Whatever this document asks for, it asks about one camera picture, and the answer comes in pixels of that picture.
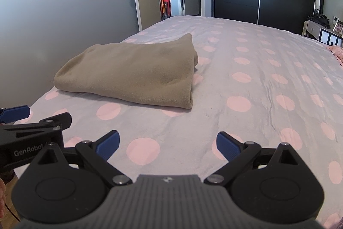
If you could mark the orange stool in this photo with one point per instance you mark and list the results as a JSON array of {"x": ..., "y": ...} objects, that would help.
[{"x": 165, "y": 6}]

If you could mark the black bag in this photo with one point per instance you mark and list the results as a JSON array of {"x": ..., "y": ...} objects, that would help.
[{"x": 319, "y": 20}]

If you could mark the photo frame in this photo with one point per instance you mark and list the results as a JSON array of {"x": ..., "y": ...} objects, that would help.
[{"x": 339, "y": 28}]

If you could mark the white bedside table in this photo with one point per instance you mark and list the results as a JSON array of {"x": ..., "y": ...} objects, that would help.
[{"x": 312, "y": 29}]

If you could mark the bed with pink-dotted sheet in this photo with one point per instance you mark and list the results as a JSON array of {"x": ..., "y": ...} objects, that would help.
[{"x": 241, "y": 57}]

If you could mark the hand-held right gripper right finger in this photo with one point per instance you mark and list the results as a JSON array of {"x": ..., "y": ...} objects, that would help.
[{"x": 226, "y": 145}]

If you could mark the light pink printed pillow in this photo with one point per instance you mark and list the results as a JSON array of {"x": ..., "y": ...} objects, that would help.
[{"x": 338, "y": 53}]

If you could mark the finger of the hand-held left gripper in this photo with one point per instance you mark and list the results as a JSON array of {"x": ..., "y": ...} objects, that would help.
[
  {"x": 16, "y": 114},
  {"x": 53, "y": 121}
]

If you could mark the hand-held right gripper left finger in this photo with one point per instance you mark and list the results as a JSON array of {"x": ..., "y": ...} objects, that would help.
[{"x": 108, "y": 143}]

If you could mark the beige fleece hoodie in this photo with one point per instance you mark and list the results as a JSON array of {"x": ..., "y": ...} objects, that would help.
[{"x": 128, "y": 70}]

